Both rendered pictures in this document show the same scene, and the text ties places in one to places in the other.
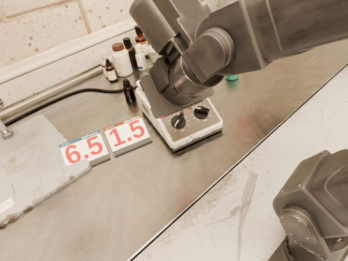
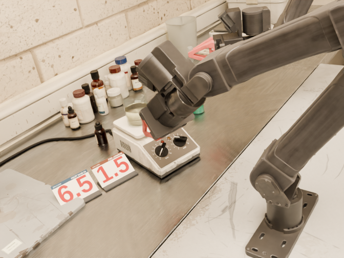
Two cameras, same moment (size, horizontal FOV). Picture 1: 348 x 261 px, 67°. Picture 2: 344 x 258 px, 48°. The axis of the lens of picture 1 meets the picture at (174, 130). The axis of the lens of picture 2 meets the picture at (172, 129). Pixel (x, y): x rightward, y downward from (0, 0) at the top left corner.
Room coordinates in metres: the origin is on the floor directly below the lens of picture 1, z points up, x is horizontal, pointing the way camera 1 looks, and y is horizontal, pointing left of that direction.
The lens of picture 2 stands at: (-0.32, 0.15, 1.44)
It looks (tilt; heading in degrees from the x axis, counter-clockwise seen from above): 29 degrees down; 345
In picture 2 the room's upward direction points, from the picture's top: 9 degrees counter-clockwise
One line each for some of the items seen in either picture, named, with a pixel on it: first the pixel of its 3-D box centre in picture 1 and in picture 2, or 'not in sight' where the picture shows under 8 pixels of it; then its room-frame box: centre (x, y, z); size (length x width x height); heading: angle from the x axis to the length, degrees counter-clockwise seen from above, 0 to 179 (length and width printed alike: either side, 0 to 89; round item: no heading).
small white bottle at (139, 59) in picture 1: (140, 57); (101, 102); (0.83, 0.07, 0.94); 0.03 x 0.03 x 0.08
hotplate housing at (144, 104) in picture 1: (174, 104); (152, 138); (0.53, -0.01, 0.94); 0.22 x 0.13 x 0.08; 20
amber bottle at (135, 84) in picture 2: not in sight; (135, 78); (0.95, -0.08, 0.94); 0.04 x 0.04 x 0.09
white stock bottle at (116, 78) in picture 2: not in sight; (117, 81); (0.94, -0.01, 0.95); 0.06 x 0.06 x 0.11
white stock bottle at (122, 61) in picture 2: not in sight; (123, 73); (1.00, -0.05, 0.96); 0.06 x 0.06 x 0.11
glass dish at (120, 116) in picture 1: (124, 119); (103, 160); (0.54, 0.12, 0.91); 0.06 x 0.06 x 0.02
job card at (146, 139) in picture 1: (127, 134); (114, 170); (0.47, 0.10, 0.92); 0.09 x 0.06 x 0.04; 109
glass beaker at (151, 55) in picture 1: (159, 70); (137, 108); (0.54, 0.01, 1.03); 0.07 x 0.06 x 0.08; 19
